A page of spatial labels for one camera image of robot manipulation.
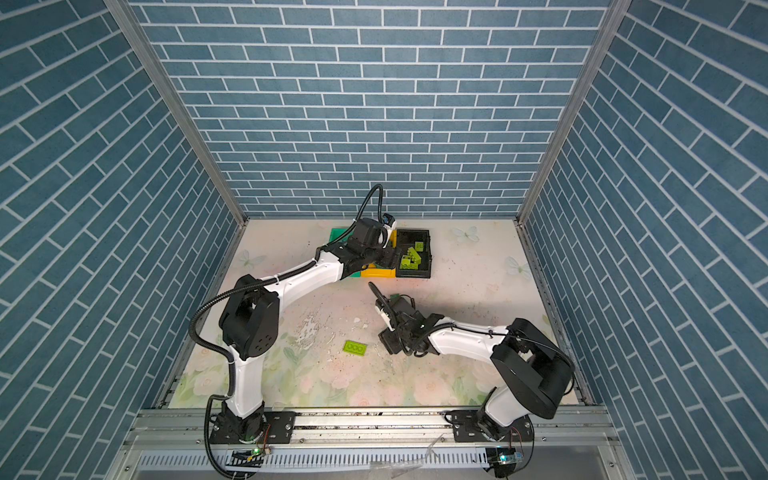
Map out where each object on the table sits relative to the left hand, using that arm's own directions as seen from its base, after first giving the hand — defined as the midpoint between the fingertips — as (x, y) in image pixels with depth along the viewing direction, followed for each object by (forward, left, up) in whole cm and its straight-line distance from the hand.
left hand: (393, 246), depth 93 cm
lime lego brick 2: (+7, -8, -12) cm, 15 cm away
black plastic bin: (+16, -6, -15) cm, 23 cm away
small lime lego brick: (+11, -10, -13) cm, 20 cm away
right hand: (-23, +2, -13) cm, 26 cm away
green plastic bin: (+14, +20, -9) cm, 26 cm away
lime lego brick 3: (-27, +11, -15) cm, 33 cm away
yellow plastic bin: (-12, +6, +3) cm, 14 cm away
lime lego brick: (+1, -5, -10) cm, 11 cm away
